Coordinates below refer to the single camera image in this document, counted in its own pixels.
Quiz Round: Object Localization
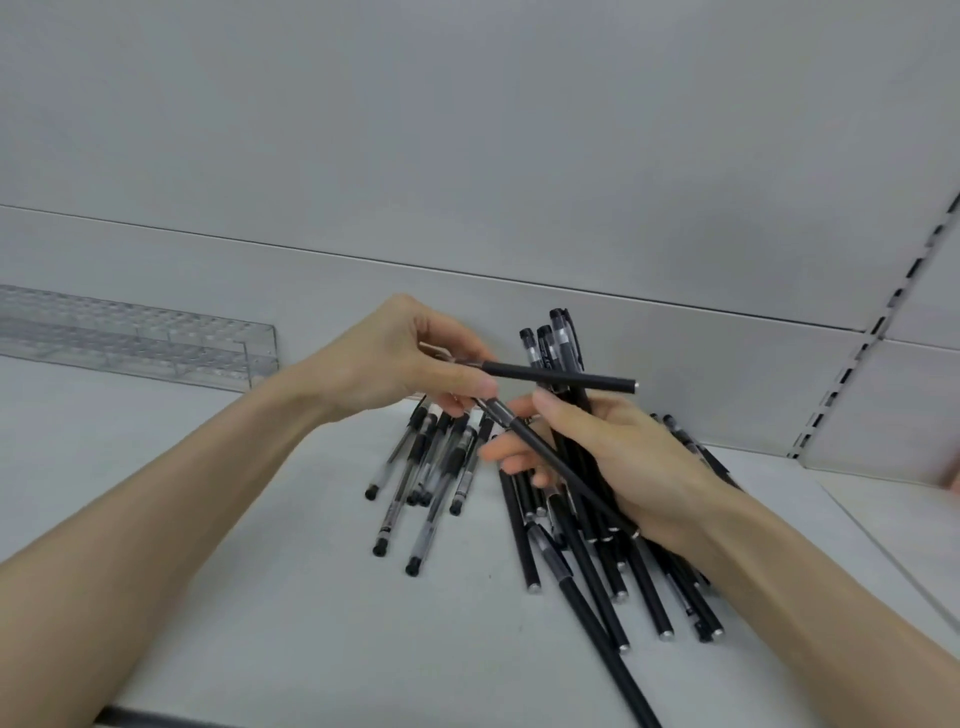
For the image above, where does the person's left hand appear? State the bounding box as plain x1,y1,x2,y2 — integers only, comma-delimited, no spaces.
282,292,501,427

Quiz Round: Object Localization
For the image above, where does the person's right hand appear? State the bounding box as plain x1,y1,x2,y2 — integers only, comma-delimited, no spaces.
478,390,726,555

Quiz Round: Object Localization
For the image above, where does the matte black pen silver end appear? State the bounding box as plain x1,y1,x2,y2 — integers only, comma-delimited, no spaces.
431,351,640,396

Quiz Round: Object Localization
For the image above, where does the black pen with clear grip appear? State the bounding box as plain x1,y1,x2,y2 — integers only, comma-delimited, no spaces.
474,396,642,541

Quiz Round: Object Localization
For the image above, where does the bundle of black pens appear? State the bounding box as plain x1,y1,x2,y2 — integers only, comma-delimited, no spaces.
498,307,726,646

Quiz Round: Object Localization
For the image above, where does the person's right forearm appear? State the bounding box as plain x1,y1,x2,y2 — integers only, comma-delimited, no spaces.
660,480,960,728

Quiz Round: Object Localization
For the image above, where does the person's left forearm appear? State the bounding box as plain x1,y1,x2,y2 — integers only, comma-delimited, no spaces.
0,371,335,728

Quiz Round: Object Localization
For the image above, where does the pile of clear gel pens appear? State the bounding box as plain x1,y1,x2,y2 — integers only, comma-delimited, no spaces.
365,396,496,579

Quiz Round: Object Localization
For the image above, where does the clear pen with black cap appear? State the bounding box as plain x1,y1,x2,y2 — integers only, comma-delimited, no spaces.
651,412,744,490

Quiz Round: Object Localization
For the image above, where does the long black pen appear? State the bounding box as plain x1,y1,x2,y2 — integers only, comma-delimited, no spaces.
525,521,663,728

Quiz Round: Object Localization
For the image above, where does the clear acrylic pen holder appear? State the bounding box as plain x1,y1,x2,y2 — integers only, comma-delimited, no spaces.
0,283,280,393

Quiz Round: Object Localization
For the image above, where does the grey slotted shelf rail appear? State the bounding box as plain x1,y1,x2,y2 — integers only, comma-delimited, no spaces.
783,191,960,460

